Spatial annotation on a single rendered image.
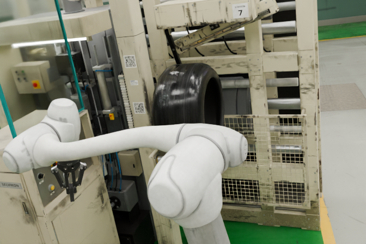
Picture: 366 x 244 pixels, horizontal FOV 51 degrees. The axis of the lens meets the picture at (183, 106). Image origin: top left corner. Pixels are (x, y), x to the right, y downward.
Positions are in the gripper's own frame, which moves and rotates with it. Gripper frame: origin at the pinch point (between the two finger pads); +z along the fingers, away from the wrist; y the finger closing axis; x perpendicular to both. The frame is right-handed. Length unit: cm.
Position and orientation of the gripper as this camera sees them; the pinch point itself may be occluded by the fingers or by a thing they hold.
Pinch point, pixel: (71, 192)
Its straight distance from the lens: 159.3
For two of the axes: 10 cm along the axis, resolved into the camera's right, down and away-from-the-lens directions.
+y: 9.6, -0.9, 2.8
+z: -0.8, 8.4, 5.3
